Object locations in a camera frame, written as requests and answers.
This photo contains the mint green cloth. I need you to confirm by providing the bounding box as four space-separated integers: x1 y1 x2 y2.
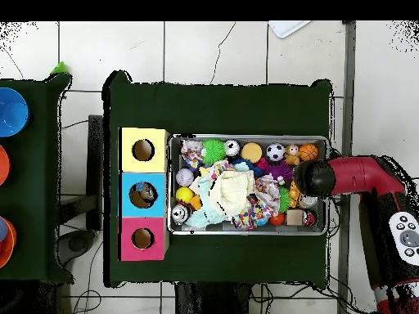
184 161 258 229

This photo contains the polka dot cloth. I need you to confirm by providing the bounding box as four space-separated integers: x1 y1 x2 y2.
253 173 282 219
199 159 259 230

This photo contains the orange toy brick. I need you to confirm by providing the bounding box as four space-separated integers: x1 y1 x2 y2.
287 181 303 209

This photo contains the shallow clear mesh bin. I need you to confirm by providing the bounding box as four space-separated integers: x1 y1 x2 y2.
167 132 331 236

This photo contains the wooden box with three holes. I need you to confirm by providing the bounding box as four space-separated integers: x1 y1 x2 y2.
118 127 170 262

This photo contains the green spiky ball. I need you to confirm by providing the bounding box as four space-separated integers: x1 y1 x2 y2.
200 138 228 167

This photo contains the white baseball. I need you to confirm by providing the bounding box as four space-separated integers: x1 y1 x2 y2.
175 168 196 188

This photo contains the black and white soccer ball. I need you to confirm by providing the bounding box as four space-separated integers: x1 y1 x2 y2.
265 142 286 163

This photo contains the purple spiky ball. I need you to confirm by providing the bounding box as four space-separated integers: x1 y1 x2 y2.
265 161 295 185

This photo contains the white tray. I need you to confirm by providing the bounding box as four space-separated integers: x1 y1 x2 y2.
267 20 312 39

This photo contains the dark green side tablecloth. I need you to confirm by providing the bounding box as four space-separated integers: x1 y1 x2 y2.
0 72 74 285

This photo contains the small green object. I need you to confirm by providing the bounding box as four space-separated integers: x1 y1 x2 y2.
49 61 69 75

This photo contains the orange bowl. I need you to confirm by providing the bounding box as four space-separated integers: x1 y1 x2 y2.
0 144 11 186
0 216 18 270

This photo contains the blue bowl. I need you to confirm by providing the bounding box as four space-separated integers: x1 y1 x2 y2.
0 87 30 138

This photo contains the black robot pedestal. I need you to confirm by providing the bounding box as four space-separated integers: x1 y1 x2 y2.
174 281 254 314

